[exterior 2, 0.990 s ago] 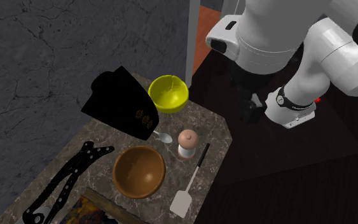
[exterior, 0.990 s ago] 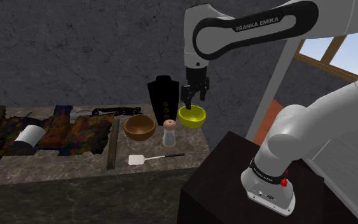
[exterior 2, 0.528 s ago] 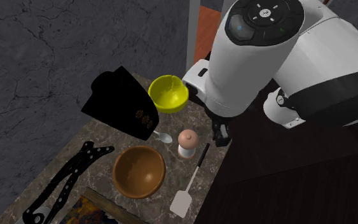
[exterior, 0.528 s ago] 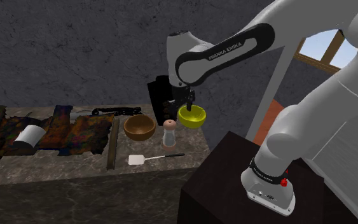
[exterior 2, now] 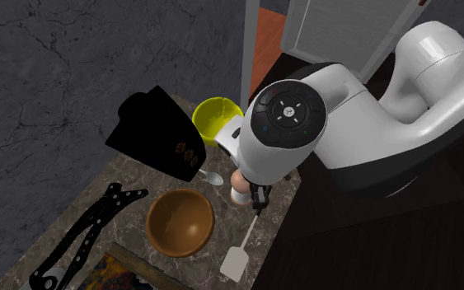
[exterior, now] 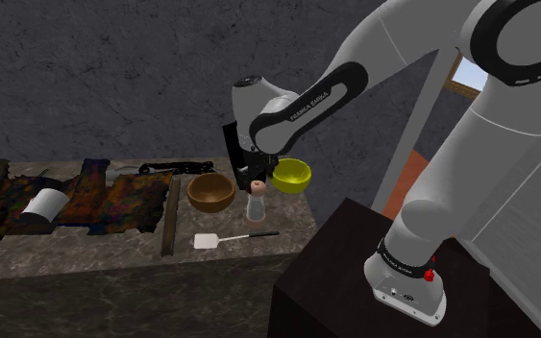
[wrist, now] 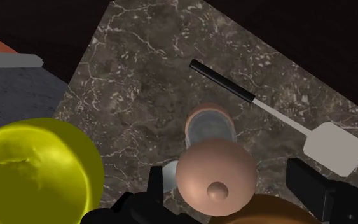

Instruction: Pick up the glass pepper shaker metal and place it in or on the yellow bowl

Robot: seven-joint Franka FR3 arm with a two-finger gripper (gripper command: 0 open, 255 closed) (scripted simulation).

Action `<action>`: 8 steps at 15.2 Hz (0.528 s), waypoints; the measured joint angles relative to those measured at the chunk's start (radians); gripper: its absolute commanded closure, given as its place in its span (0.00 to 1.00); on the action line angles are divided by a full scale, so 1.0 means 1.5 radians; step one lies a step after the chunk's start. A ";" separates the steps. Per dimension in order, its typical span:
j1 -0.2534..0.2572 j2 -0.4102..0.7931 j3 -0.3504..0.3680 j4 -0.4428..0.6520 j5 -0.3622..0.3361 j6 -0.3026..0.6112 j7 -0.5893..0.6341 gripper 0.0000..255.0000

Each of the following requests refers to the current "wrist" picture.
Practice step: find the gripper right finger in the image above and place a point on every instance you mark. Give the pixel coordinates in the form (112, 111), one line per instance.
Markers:
(312, 189)

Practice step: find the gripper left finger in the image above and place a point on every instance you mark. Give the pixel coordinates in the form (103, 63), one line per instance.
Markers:
(155, 186)

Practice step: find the orange brown round object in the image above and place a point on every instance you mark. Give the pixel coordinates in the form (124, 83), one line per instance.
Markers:
(274, 211)

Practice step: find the tan lidded glass jar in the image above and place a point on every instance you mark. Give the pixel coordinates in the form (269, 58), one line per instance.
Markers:
(216, 167)

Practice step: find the yellow bowl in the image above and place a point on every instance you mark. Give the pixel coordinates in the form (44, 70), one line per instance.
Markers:
(42, 186)

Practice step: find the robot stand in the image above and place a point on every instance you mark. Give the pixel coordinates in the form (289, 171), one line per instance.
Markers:
(14, 96)

